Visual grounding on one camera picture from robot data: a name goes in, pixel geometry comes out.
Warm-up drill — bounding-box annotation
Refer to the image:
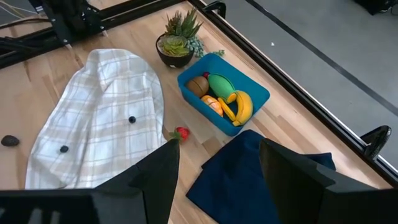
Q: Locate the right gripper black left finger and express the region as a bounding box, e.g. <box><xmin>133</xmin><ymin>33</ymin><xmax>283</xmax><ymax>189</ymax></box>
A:
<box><xmin>91</xmin><ymin>138</ymin><xmax>181</xmax><ymax>224</ymax></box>

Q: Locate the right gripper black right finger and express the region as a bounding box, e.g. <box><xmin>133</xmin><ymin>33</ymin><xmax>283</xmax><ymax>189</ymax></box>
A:
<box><xmin>259</xmin><ymin>138</ymin><xmax>371</xmax><ymax>224</ymax></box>

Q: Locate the red toy strawberry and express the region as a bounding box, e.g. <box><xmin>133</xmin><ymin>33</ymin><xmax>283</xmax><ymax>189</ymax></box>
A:
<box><xmin>169</xmin><ymin>126</ymin><xmax>191</xmax><ymax>143</ymax></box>

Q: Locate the white plaid dish towel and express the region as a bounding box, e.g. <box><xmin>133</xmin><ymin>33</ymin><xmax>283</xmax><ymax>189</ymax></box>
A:
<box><xmin>24</xmin><ymin>48</ymin><xmax>167</xmax><ymax>190</ymax></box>

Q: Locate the yellow toy banana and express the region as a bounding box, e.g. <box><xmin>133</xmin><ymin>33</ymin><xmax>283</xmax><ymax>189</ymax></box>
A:
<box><xmin>231</xmin><ymin>90</ymin><xmax>254</xmax><ymax>127</ymax></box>

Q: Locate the orange toy fruit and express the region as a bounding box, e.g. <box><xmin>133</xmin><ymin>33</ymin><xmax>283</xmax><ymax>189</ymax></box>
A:
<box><xmin>200</xmin><ymin>95</ymin><xmax>224</xmax><ymax>118</ymax></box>

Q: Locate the thin yellow toy wedge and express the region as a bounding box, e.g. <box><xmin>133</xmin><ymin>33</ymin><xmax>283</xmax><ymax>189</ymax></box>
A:
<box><xmin>217</xmin><ymin>96</ymin><xmax>238</xmax><ymax>123</ymax></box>

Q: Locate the brown toy kiwi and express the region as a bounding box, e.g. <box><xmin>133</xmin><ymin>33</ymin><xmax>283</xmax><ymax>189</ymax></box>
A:
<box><xmin>185</xmin><ymin>75</ymin><xmax>210</xmax><ymax>98</ymax></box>

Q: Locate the green toy corn cob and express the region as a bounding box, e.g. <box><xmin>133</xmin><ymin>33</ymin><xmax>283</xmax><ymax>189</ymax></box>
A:
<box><xmin>207</xmin><ymin>73</ymin><xmax>238</xmax><ymax>105</ymax></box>

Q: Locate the small dark brown toy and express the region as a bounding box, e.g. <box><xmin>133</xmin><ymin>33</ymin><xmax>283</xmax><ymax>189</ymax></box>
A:
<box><xmin>1</xmin><ymin>134</ymin><xmax>20</xmax><ymax>147</ymax></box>

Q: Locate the teal plastic tupperware container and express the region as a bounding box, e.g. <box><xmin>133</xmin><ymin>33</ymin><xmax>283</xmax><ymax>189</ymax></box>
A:
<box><xmin>177</xmin><ymin>52</ymin><xmax>271</xmax><ymax>137</ymax></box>

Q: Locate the navy blue cloth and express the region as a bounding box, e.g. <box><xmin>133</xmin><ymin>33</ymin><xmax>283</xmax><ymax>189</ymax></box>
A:
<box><xmin>185</xmin><ymin>129</ymin><xmax>337</xmax><ymax>224</ymax></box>

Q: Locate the potted succulent plant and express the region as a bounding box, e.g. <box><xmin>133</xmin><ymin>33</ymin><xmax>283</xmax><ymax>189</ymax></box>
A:
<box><xmin>155</xmin><ymin>7</ymin><xmax>225</xmax><ymax>68</ymax></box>

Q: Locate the black frame clamp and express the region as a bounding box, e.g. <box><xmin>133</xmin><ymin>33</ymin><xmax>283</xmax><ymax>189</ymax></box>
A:
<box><xmin>203</xmin><ymin>1</ymin><xmax>227</xmax><ymax>19</ymax></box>
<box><xmin>360</xmin><ymin>125</ymin><xmax>392</xmax><ymax>159</ymax></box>

